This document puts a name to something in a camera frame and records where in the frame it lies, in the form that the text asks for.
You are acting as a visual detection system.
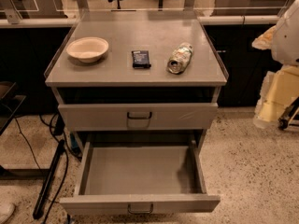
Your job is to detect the white shoe tip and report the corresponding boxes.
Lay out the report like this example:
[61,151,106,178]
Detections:
[0,203,15,224]

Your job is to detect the open grey middle drawer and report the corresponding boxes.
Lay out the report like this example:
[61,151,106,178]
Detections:
[60,143,221,216]

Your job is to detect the dark side table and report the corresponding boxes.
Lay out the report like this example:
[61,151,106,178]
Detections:
[0,81,48,180]

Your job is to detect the black power strip bar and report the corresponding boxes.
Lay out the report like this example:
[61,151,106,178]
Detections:
[33,140,64,219]

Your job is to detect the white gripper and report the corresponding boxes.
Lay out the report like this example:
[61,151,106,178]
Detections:
[252,0,299,129]

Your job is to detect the black floor cable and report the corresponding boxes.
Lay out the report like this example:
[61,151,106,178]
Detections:
[13,113,82,224]

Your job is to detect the grey top drawer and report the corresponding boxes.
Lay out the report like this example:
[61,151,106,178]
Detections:
[58,103,218,131]

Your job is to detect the dark blue snack packet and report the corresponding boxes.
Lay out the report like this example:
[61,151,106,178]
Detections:
[132,50,151,69]

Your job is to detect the grey drawer cabinet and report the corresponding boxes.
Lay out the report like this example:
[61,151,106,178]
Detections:
[46,11,227,147]

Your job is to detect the white paper bowl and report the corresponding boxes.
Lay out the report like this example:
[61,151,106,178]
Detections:
[66,37,109,63]

